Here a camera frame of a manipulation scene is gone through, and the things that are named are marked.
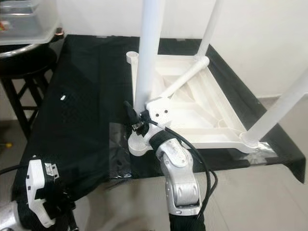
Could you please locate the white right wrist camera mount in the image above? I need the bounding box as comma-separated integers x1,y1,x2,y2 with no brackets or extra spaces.
147,96,174,140

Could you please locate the white plastic table leg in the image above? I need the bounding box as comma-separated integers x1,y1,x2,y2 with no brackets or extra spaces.
132,0,167,145
156,57,210,102
241,67,308,147
195,0,224,58

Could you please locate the white plastic children table top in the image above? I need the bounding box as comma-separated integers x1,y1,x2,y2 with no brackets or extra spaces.
126,51,260,157

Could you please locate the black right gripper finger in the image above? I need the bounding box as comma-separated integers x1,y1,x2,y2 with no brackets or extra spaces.
124,101,142,129

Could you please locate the black stool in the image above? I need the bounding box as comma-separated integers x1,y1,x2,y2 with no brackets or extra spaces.
2,63,58,140

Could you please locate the translucent plastic storage container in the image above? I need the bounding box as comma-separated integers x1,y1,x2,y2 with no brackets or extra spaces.
0,0,63,46

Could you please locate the black table cloth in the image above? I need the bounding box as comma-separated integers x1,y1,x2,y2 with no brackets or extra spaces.
12,34,306,227

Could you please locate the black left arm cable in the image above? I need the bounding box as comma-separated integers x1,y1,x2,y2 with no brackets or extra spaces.
0,164,29,175

